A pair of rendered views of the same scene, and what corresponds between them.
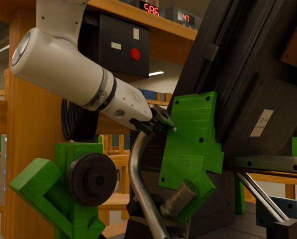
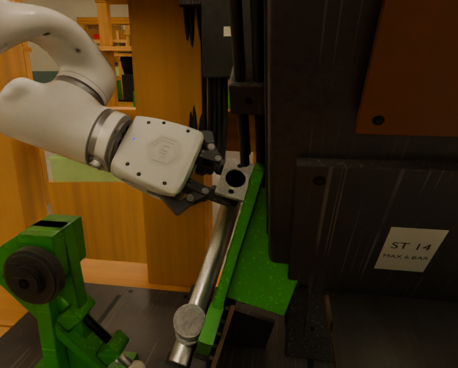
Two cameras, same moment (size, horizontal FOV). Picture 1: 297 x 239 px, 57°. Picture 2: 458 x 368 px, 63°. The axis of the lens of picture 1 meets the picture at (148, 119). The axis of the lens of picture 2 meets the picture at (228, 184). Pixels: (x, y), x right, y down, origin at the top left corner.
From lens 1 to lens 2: 0.53 m
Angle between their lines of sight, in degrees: 53
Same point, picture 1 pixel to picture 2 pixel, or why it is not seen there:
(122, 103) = (122, 171)
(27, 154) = not seen: hidden behind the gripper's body
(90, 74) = (69, 135)
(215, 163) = (267, 296)
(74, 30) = (82, 58)
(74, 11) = (54, 41)
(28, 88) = (147, 103)
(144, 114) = (159, 188)
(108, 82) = (98, 143)
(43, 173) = not seen: outside the picture
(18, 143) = not seen: hidden behind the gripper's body
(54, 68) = (24, 133)
